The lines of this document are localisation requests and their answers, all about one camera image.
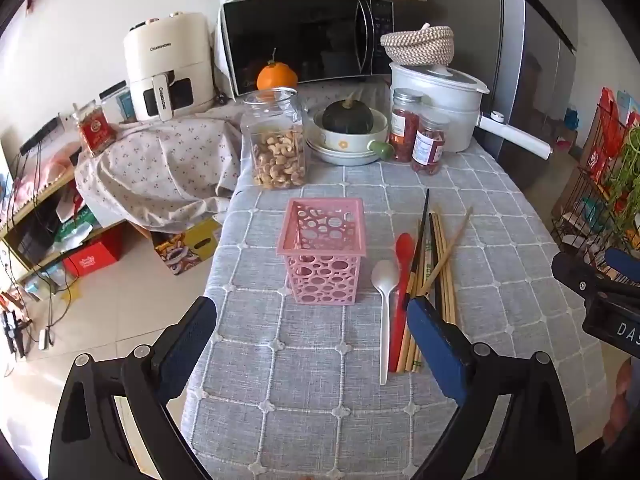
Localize pink perforated plastic basket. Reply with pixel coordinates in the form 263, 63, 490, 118
276, 197, 368, 307

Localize tall jar of red berries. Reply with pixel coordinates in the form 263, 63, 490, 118
389, 88, 425, 163

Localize black microwave oven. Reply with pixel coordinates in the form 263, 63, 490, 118
216, 0, 401, 98

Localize wooden shelf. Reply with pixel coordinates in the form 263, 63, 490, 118
0, 157, 126, 281

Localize white air fryer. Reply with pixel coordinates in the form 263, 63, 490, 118
123, 11, 217, 122

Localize red plastic spoon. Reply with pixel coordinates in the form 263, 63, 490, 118
387, 232, 416, 373

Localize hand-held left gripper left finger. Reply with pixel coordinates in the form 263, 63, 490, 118
47, 296, 218, 480

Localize white bowl with green handle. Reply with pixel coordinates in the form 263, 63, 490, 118
312, 107, 396, 161

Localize person's right hand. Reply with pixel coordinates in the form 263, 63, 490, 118
602, 360, 640, 455

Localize blue and white box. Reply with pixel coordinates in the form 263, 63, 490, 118
100, 80, 136, 123

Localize red tea tin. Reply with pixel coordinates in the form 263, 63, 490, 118
72, 102, 118, 157

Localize woven rope basket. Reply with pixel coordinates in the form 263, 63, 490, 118
380, 23, 456, 67

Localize red snack packets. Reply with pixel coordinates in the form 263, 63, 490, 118
587, 87, 640, 186

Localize black power strip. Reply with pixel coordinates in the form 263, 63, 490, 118
20, 117, 63, 156

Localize dark green squash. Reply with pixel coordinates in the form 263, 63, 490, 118
321, 91, 375, 135

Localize white plastic spoon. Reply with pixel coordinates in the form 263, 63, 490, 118
371, 259, 400, 386

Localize orange fruit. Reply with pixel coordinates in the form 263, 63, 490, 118
256, 49, 299, 92

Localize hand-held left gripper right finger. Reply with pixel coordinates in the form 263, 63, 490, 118
406, 296, 593, 480

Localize red gift box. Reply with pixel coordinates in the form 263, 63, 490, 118
62, 237, 125, 278

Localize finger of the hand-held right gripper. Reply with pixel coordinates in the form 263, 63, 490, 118
552, 252, 640, 306
604, 247, 640, 276

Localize grey checked tablecloth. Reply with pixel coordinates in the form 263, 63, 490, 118
180, 145, 613, 480

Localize floral cover cloth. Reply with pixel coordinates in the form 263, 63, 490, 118
75, 80, 391, 233

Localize clear jar of cashews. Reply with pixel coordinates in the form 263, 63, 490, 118
240, 87, 308, 191

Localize bundle of mixed chopsticks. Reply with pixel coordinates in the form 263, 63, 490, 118
395, 188, 474, 375

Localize white electric cooking pot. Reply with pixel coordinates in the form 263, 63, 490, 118
389, 60, 553, 160

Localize short jar of red snacks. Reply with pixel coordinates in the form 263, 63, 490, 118
411, 111, 451, 176

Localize green leafy vegetable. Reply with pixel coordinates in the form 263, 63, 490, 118
600, 127, 640, 241

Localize black wire rack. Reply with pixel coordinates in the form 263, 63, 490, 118
550, 105, 640, 281

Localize printed cardboard box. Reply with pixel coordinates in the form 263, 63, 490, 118
151, 217, 223, 276

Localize grey refrigerator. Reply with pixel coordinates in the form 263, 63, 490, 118
477, 0, 581, 161

